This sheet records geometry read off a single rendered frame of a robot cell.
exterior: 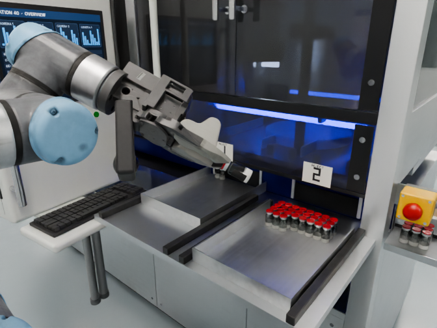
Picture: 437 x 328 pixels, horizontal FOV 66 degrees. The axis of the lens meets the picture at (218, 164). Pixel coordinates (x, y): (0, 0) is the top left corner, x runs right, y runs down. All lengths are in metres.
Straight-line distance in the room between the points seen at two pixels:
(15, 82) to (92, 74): 0.10
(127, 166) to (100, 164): 0.96
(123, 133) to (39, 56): 0.16
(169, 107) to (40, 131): 0.20
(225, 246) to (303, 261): 0.19
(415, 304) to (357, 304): 1.19
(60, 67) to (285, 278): 0.60
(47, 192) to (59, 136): 0.94
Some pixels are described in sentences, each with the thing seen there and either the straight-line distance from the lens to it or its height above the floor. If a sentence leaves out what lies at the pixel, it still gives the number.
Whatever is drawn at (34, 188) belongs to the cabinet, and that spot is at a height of 0.90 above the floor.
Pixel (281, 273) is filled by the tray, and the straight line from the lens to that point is 0.80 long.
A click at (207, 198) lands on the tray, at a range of 1.12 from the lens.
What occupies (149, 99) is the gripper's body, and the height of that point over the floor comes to 1.29.
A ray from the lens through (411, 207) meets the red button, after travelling 0.90.
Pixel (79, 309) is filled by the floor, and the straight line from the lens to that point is 2.14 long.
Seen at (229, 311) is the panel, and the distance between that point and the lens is 1.48.
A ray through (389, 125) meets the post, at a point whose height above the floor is 1.18.
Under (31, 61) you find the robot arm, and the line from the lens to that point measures 0.56.
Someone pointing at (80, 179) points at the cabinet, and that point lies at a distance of 1.40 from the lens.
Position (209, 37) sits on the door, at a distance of 1.15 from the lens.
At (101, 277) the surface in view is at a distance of 1.78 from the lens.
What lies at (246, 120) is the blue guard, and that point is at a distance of 1.07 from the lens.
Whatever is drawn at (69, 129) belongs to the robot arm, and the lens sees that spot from 0.41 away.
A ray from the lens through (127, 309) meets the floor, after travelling 2.06.
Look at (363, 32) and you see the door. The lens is 0.91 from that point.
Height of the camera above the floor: 1.37
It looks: 20 degrees down
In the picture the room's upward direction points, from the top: straight up
